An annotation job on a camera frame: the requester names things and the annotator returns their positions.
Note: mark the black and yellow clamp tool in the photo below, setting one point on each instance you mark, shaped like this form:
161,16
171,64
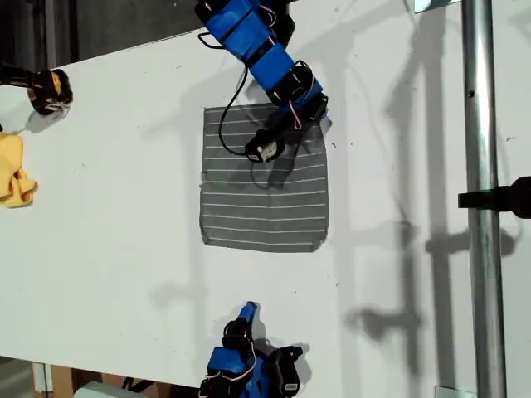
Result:
45,89

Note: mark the white table leg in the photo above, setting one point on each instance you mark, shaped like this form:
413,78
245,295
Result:
42,377

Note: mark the steel post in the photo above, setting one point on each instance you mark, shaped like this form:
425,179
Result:
481,124

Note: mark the grey white-striped towel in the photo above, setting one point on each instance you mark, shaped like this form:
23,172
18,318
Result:
265,207

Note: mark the short black camera stalk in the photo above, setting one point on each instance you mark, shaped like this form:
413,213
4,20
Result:
290,353
282,124

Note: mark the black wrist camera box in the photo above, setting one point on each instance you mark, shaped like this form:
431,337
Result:
263,149
289,379

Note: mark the yellow cloth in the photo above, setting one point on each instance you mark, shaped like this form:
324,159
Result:
10,166

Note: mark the brown cardboard box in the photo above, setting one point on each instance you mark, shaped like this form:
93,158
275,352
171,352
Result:
62,379

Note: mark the black post clamp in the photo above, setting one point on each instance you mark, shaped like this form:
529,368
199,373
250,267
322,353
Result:
498,199

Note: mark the white box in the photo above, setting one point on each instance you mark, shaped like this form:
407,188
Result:
99,390

